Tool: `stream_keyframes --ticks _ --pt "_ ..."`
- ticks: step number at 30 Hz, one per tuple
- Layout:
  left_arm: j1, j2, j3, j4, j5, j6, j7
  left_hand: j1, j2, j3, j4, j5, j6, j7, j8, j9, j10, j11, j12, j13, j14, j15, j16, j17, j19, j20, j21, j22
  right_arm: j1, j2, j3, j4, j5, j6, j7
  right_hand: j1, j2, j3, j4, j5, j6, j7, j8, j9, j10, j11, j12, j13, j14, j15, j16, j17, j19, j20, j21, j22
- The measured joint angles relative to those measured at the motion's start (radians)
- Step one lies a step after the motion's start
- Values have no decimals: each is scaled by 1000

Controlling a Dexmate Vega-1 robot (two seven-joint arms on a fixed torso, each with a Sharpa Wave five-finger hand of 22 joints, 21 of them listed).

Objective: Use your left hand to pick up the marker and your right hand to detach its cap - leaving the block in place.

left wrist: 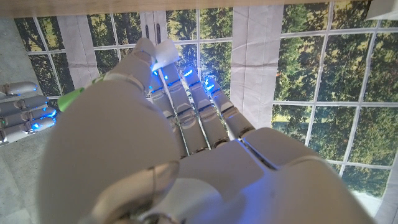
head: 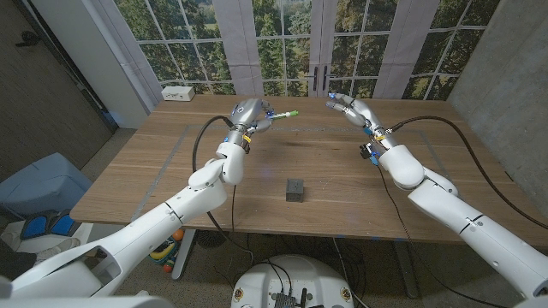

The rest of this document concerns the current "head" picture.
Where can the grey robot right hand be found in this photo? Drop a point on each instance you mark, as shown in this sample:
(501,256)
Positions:
(364,115)

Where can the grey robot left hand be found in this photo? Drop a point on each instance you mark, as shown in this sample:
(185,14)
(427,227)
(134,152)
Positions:
(248,115)

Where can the white green marker body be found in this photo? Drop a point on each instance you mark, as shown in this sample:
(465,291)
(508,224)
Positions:
(280,115)

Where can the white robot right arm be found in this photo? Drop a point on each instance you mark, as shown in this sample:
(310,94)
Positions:
(471,226)

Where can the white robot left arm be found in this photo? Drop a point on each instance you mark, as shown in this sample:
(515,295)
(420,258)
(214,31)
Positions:
(150,226)

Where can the dark grey block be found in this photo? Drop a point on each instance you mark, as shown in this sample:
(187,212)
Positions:
(295,191)

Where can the printed window backdrop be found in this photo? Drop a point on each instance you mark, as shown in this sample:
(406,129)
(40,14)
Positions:
(274,51)

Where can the white power box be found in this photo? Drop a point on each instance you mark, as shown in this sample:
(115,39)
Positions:
(178,93)

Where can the black round mesh object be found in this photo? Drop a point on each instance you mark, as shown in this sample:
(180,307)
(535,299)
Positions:
(212,238)

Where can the orange ball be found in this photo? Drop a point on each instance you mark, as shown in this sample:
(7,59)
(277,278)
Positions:
(178,234)

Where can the white table leg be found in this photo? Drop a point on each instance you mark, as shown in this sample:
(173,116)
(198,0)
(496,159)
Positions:
(184,256)

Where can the grey table leg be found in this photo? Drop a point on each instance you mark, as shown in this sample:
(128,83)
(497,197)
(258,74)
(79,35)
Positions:
(406,269)

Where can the basket of toy fruit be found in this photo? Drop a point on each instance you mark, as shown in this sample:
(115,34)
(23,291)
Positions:
(162,254)

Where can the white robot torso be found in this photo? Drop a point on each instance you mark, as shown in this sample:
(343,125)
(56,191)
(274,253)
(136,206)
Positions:
(295,274)

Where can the blue plastic bin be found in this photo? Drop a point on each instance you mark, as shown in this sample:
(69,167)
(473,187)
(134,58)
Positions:
(43,184)

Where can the white sneaker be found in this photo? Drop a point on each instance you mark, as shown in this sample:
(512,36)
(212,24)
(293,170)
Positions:
(60,248)

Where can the blue black foot pedals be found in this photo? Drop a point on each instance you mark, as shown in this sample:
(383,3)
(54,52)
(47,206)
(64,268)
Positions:
(36,226)

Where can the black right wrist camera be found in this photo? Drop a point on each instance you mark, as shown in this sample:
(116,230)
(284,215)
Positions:
(366,151)

